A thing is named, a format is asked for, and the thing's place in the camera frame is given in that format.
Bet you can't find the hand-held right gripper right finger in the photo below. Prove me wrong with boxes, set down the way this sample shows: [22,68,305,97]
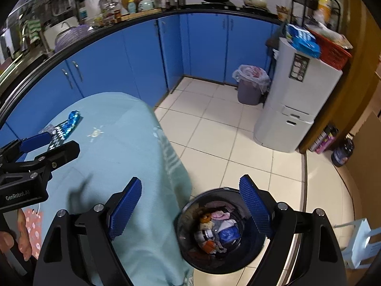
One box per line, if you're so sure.
[239,174,349,286]

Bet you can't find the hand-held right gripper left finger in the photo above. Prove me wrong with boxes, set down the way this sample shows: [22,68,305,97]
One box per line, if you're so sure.
[32,177,143,286]

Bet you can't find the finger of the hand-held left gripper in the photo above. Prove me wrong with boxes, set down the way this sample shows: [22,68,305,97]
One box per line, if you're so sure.
[0,133,52,163]
[18,141,81,182]

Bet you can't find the blue foil wrapper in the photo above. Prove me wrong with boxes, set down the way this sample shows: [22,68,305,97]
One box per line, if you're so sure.
[63,110,81,140]

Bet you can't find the white tissue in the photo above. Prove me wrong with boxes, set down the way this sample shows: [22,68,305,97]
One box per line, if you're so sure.
[213,219,239,231]

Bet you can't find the black round trash bin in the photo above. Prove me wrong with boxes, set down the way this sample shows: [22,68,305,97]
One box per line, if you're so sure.
[175,187,270,275]

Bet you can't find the purple trash can with bag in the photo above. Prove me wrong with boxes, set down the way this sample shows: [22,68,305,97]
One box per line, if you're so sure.
[232,65,271,106]

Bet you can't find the person's left hand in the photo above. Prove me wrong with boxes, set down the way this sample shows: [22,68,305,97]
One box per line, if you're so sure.
[0,208,33,260]

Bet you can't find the teal tablecloth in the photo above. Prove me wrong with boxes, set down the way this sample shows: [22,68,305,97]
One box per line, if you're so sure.
[0,92,194,286]

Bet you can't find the pink and purple boxes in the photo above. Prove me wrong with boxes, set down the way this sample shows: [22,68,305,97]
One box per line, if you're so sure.
[310,125,340,155]

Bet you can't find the dark round jar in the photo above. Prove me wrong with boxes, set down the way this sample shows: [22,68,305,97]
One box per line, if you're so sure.
[332,137,355,167]

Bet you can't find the purple woven basket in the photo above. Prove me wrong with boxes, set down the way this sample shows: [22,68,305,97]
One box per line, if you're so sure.
[54,25,90,52]

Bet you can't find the green striped towel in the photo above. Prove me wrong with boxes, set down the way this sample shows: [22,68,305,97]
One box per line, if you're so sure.
[24,19,40,42]

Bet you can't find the white tall storage unit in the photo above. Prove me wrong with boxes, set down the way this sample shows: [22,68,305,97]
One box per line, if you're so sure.
[253,37,344,153]

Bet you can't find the white plastic stool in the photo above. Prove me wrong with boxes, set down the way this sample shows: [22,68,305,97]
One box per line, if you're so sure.
[333,218,377,270]

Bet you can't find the brown cardboard sheet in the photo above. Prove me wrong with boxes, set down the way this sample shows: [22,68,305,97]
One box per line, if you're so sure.
[347,110,381,236]

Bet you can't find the blue kitchen cabinets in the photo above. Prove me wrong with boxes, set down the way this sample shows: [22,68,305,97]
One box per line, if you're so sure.
[0,12,283,155]

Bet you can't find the blue plastic packets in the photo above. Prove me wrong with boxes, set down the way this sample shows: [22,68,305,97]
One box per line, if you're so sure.
[286,24,321,58]

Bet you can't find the red plastic basket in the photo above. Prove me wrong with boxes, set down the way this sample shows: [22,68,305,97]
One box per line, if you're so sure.
[310,27,353,68]

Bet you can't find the black countertop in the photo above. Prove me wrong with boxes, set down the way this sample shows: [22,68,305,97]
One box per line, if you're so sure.
[0,3,283,108]

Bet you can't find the black metal rack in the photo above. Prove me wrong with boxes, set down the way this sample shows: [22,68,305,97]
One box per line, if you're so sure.
[290,0,341,33]

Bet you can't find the yellow bottle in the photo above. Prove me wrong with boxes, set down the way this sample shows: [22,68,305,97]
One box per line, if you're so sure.
[317,0,332,21]

